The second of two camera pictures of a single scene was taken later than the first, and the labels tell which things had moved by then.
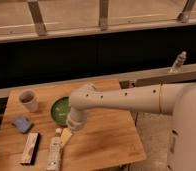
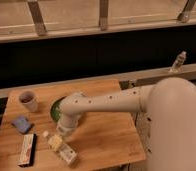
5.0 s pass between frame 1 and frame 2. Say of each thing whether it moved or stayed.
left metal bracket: stayed
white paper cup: stayed
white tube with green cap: moved
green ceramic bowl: stayed
